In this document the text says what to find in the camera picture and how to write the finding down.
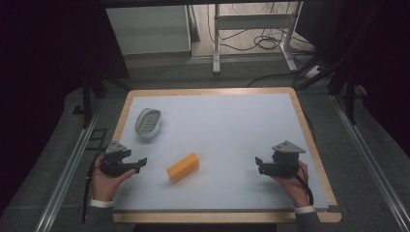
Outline white cabinet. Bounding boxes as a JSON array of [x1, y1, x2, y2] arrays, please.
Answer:
[[105, 4, 192, 56]]

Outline black floor bracket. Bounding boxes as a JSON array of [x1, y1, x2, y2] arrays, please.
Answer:
[[85, 128, 108, 152]]

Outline white desk frame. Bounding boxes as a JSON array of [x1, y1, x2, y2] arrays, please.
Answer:
[[212, 1, 305, 75]]

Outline black metal stand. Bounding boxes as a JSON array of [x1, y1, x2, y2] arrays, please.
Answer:
[[79, 72, 133, 129], [298, 52, 360, 126]]

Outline orange soap bar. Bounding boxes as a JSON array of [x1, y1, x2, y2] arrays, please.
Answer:
[[165, 152, 200, 185]]

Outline white oval soap dish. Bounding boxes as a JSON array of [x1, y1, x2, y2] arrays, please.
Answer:
[[134, 107, 163, 140]]

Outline metal floor rail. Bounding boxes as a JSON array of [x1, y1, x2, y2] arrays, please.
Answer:
[[33, 99, 104, 232], [331, 94, 410, 232]]

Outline black floor cables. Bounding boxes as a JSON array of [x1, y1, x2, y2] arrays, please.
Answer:
[[206, 2, 316, 66]]

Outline white power strip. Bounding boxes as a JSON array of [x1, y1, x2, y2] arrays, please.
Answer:
[[304, 65, 324, 80]]

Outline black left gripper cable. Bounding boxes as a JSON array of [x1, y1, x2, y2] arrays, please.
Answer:
[[81, 154, 102, 224]]

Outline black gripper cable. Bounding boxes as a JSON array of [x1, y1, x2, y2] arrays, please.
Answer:
[[297, 161, 314, 206], [81, 154, 102, 224]]

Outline person's right hand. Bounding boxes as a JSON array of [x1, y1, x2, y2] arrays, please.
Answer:
[[272, 160, 312, 209]]

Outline dark curtain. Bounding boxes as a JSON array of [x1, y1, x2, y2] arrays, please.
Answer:
[[294, 0, 410, 159], [0, 0, 131, 214]]

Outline person's left hand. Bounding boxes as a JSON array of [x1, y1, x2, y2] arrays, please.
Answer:
[[91, 154, 138, 202]]

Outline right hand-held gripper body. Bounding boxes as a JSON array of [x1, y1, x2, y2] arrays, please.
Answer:
[[268, 140, 307, 179]]

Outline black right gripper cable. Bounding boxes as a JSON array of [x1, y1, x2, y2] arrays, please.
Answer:
[[297, 161, 314, 206]]

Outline white table mat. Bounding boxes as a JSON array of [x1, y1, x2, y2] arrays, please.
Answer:
[[113, 93, 330, 213]]

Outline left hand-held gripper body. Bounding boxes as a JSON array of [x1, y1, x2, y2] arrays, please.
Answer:
[[100, 140, 139, 179]]

